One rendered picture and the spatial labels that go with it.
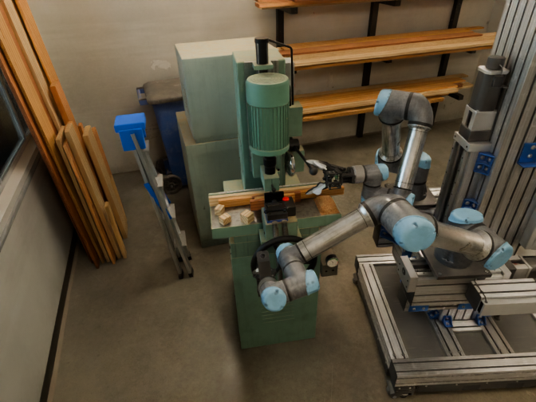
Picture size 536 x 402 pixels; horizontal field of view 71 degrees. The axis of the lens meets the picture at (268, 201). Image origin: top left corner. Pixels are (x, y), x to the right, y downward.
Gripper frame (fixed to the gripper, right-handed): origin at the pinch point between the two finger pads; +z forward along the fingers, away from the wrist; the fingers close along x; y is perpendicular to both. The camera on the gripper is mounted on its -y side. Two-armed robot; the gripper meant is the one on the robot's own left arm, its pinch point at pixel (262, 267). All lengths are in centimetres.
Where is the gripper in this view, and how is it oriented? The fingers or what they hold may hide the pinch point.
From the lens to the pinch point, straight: 153.4
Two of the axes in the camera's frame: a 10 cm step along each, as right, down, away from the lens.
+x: 9.9, -1.1, 1.1
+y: 1.0, 9.9, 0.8
